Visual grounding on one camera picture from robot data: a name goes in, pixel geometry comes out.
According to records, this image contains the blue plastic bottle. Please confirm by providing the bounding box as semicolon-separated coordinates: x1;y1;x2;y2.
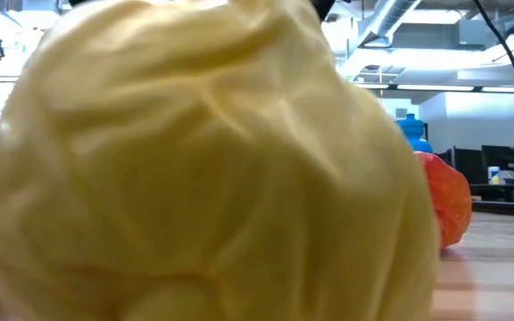
397;112;435;154

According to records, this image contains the large yellow toy fruit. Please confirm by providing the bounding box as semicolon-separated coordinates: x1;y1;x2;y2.
0;0;441;321

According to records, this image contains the orange toy fruit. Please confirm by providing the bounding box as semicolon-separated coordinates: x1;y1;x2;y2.
417;151;473;250

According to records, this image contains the grey ceiling box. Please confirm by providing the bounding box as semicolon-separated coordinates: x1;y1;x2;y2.
390;20;508;50

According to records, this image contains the black computer monitor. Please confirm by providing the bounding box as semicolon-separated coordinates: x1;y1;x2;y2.
452;148;485;185
482;145;514;172

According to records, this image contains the dark office desk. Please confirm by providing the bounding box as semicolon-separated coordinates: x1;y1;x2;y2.
468;183;514;202

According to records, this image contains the silver air duct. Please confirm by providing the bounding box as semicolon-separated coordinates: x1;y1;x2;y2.
357;0;423;48

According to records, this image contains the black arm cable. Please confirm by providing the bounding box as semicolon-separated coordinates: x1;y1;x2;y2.
473;0;514;119

